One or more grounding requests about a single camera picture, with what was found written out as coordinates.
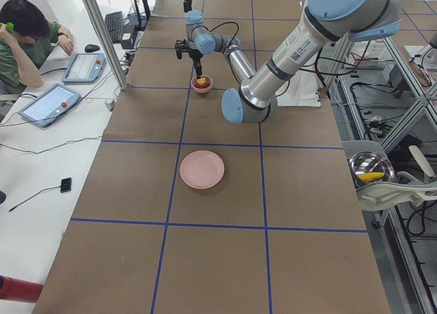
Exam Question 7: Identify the red apple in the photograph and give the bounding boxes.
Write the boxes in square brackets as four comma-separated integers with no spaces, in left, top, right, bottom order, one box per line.
[193,76,210,89]

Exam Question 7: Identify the pink bowl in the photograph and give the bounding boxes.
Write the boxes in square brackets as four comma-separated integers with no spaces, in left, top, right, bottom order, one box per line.
[191,75,212,94]

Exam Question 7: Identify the pink plate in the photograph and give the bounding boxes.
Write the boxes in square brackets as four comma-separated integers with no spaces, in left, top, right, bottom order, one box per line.
[180,150,225,190]

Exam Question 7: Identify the steel bowl with corn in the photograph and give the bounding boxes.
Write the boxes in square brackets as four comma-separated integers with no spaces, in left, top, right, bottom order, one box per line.
[348,151,395,188]

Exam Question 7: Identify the black keyboard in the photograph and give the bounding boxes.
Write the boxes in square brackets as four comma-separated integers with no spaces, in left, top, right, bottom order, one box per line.
[104,11,124,43]

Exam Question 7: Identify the black computer mouse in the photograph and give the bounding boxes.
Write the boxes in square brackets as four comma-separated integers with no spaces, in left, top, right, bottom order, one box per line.
[84,44,100,53]

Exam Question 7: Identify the far blue teach pendant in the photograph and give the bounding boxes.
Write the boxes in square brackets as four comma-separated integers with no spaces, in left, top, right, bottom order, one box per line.
[61,53,106,85]

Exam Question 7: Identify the blue teach pendant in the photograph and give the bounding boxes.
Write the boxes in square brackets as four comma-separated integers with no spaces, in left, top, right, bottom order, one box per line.
[18,83,81,128]
[61,53,106,85]

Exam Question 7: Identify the near blue teach pendant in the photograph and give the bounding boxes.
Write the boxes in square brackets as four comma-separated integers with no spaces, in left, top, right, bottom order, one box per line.
[18,83,81,128]

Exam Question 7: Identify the person in green shirt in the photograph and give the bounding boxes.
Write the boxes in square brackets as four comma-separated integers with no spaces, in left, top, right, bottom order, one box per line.
[1,0,74,95]

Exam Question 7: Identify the small black square pad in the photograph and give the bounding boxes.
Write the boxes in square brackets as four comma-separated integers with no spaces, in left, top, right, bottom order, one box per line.
[60,177,72,193]

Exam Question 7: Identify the red cylinder bottle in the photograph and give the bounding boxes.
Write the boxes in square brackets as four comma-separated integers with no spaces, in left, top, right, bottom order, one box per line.
[1,275,44,303]

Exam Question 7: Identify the aluminium frame post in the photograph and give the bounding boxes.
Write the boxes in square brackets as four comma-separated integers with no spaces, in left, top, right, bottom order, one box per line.
[82,0,128,91]

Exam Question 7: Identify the white camera post with base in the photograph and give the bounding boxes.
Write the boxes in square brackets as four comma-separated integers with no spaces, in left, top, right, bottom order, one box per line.
[275,70,321,107]

